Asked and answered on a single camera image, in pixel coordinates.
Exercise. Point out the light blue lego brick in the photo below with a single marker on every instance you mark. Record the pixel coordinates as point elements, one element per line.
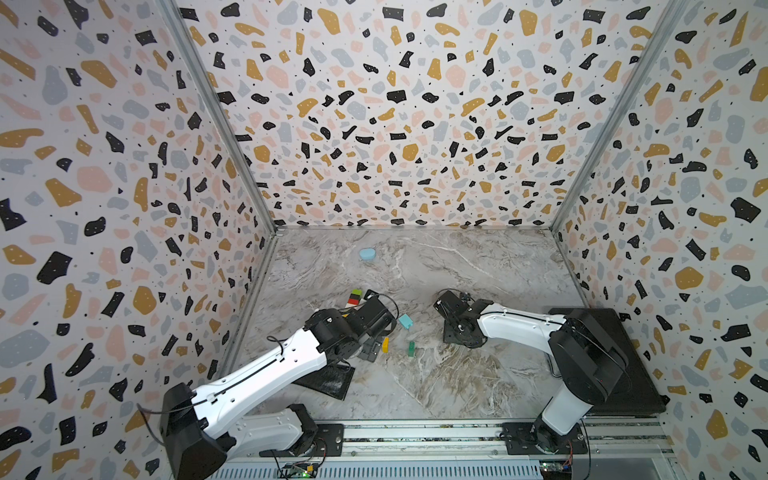
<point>406,321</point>

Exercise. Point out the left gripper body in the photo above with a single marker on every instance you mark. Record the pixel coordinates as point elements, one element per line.
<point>371,350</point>

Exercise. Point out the light blue round puck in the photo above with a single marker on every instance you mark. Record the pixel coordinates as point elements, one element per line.
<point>367,254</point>

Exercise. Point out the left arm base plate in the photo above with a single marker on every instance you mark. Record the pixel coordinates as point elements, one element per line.
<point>325,441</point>

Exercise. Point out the black hard case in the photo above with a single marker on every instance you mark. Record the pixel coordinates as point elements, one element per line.
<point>636,372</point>

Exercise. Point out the aluminium frame rail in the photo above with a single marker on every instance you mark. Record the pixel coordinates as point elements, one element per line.
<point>471,449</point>

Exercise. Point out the green circuit board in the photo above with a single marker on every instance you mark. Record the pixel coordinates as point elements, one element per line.
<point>299,471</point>

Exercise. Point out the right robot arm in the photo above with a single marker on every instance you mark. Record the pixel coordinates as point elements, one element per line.
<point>564,410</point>

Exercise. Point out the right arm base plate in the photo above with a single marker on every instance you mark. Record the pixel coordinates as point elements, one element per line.
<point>533,438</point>

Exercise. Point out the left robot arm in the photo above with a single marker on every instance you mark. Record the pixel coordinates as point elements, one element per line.
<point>202,428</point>

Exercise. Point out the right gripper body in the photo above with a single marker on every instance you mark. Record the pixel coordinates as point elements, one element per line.
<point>449,335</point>

